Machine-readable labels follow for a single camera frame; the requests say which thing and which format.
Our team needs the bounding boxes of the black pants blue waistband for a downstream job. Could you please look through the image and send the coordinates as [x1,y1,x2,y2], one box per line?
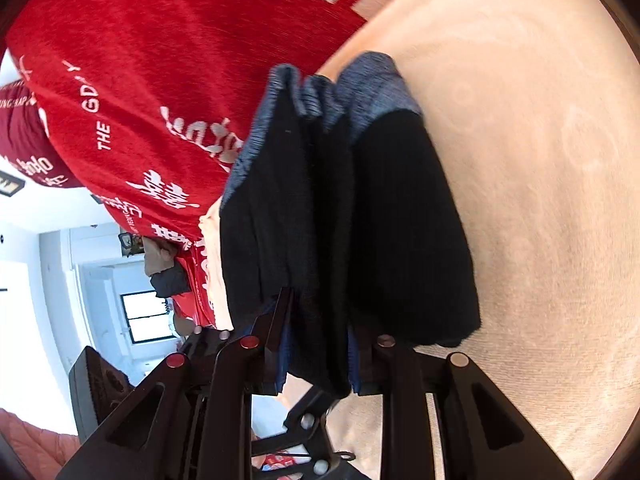
[220,52,480,398]

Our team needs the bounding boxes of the red sofa cover white characters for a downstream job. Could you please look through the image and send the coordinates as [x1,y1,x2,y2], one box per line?
[1,0,388,327]

